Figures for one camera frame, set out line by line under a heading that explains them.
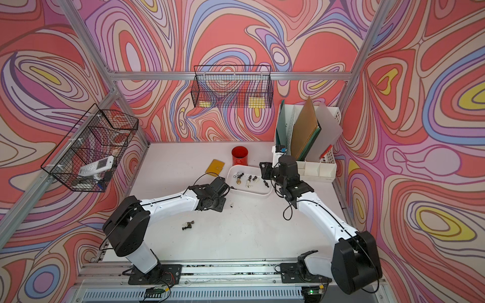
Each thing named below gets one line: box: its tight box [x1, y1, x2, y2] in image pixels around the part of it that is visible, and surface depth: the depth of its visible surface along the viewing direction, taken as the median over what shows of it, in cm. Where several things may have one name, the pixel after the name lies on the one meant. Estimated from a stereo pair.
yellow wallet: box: [205, 159, 226, 177], surface depth 109 cm
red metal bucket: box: [231, 145, 249, 167], surface depth 104 cm
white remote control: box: [78, 155, 115, 177], surface depth 70 cm
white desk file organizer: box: [332, 106, 342, 127], surface depth 102 cm
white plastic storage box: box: [226, 164, 274, 197], surface depth 103 cm
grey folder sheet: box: [305, 102, 343, 162], surface depth 90 cm
